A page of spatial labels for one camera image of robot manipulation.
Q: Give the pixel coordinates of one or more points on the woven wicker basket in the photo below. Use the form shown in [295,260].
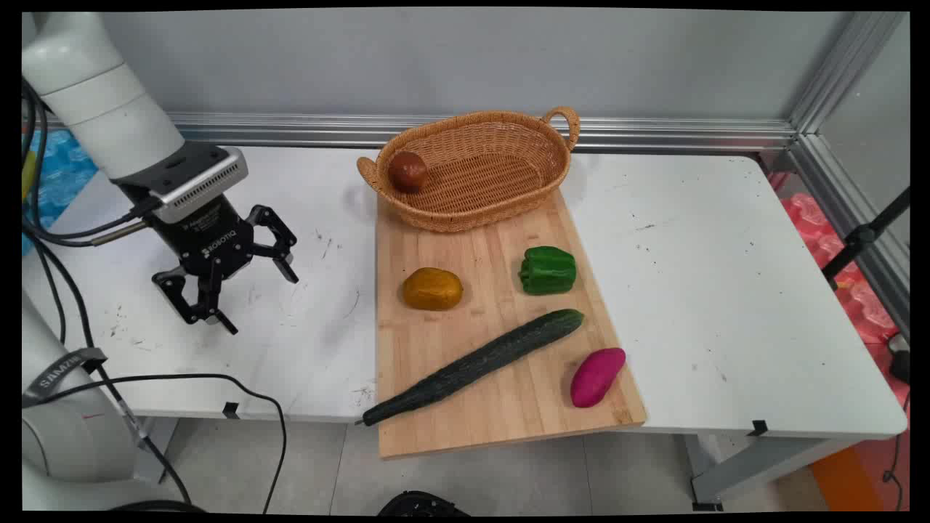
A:
[483,181]

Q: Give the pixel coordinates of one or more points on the black tripod stand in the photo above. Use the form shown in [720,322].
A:
[864,236]

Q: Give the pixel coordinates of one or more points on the red bubble foam sheet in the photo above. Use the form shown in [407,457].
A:
[861,301]

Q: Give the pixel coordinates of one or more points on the green bell pepper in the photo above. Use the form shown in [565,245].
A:
[548,270]

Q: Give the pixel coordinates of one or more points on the wooden cutting board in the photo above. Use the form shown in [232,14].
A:
[501,407]

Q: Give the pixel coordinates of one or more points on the aluminium frame corner post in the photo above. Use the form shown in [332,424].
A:
[843,69]

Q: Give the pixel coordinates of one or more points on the dark brown round fruit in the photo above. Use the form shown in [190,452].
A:
[407,172]

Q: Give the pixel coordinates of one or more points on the short aluminium frame rail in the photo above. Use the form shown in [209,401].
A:
[850,211]

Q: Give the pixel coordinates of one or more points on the black round floor object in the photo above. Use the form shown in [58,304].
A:
[421,503]

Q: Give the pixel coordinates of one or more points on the blue bubble foam sheet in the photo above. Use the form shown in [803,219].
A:
[62,174]

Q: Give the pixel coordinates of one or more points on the grey metal table leg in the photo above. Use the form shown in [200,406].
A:
[763,468]

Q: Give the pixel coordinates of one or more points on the black table edge clip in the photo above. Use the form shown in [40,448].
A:
[231,410]
[758,428]

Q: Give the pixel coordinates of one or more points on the long dark green cucumber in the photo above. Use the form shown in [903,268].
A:
[476,365]

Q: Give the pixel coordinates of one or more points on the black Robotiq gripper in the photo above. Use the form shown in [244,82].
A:
[212,240]

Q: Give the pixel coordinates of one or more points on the yellow potato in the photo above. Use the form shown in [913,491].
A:
[433,288]

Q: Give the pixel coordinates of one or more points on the long aluminium frame rail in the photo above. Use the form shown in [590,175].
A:
[654,134]

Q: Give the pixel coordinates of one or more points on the black power adapter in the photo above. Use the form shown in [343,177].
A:
[901,359]

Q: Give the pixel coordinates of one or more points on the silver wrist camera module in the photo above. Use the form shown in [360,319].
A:
[197,186]

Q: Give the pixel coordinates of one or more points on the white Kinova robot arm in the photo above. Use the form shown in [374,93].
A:
[102,94]

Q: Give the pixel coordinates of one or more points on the purple sweet potato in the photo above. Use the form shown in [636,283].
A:
[596,378]

